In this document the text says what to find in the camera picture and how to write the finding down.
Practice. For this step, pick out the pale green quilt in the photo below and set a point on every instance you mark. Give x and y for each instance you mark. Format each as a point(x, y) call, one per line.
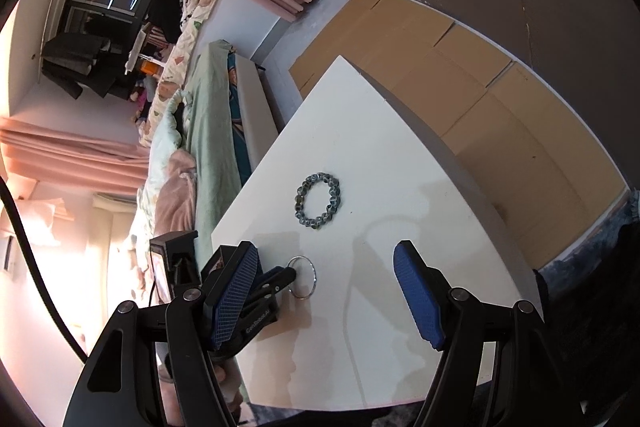
point(162, 167)

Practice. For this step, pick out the black cloth pile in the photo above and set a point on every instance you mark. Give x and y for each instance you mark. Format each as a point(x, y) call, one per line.
point(165, 14)

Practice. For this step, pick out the teal printed bed sheet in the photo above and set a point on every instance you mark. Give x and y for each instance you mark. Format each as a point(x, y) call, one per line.
point(237, 107)

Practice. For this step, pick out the pink plush toy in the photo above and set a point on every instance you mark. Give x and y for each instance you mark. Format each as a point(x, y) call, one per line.
point(140, 98)

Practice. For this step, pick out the white drying rack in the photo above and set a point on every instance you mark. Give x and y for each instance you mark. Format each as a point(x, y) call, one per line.
point(140, 42)

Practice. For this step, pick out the green blanket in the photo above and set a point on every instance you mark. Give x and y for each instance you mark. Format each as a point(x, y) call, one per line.
point(210, 132)

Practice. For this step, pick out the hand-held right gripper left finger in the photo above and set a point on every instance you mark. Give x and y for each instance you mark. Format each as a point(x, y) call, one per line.
point(232, 297)

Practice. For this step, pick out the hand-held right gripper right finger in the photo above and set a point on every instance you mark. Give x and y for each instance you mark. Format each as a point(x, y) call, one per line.
point(417, 297)

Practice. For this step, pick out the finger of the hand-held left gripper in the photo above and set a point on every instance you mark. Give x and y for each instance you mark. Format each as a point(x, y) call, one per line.
point(280, 274)
point(272, 293)

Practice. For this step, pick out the floral quilt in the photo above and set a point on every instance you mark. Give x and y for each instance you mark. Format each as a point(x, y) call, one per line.
point(175, 57)

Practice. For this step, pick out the person's left hand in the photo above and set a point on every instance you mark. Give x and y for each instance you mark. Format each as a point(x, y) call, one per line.
point(225, 379)

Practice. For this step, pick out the hanging dark clothes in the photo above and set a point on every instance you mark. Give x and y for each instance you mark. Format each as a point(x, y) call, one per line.
point(75, 57)

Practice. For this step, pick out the white bed frame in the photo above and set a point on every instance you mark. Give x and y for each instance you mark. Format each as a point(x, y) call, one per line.
point(255, 107)

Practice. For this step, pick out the dark blue rug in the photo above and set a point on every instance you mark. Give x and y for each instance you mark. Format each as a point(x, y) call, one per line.
point(600, 247)

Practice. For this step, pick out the pink blanket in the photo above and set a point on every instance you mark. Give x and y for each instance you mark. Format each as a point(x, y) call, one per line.
point(175, 192)

